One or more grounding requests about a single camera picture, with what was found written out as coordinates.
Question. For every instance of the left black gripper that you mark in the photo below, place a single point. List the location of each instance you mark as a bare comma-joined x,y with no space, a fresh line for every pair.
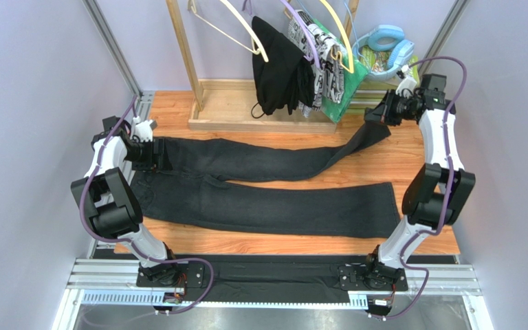
160,160

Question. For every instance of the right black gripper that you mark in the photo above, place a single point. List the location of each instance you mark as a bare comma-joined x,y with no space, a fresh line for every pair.
383,110

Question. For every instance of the black denim trousers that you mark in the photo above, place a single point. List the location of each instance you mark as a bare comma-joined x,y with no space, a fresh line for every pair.
216,184

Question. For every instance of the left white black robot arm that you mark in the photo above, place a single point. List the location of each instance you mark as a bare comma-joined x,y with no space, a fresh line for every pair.
107,204

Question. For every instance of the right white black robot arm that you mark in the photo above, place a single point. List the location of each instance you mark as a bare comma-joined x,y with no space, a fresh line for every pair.
440,189

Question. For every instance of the cream plastic hanger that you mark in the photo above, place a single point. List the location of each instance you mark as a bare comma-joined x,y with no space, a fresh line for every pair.
222,16

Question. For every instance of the green wooden drawer box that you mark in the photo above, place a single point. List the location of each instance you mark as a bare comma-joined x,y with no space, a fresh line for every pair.
368,95

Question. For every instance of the green tote bag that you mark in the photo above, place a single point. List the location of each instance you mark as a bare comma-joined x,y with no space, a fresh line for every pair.
354,74

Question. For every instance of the green book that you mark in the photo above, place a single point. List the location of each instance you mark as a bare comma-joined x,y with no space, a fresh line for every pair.
377,62

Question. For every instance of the black white patterned garment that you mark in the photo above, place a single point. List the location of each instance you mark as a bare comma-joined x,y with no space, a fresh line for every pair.
328,83

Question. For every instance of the wooden clothes rack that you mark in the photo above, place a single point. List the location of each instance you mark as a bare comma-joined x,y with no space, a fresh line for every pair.
224,104

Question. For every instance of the light blue headphones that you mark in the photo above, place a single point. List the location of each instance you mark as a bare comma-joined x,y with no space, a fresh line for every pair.
385,38

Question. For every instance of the black hanging garment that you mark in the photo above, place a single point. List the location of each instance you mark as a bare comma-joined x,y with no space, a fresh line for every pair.
287,78

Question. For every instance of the black cloth strip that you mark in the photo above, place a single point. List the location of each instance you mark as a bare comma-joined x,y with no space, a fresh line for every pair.
272,279

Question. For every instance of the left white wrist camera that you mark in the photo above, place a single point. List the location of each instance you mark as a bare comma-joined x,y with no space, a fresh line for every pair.
142,130

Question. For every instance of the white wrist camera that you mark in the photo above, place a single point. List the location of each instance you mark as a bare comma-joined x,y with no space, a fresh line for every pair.
142,130
407,82

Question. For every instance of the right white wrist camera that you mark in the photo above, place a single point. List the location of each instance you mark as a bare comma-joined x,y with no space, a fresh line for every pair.
407,82

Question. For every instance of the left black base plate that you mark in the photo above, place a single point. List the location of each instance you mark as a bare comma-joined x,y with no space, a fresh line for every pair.
186,275

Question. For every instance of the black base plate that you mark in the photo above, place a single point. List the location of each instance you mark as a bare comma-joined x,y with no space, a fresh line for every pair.
186,275
379,278

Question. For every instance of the aluminium frame rail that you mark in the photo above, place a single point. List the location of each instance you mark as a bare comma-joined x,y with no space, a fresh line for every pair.
106,274

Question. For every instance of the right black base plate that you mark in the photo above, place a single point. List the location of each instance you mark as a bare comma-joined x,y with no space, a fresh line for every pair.
379,278

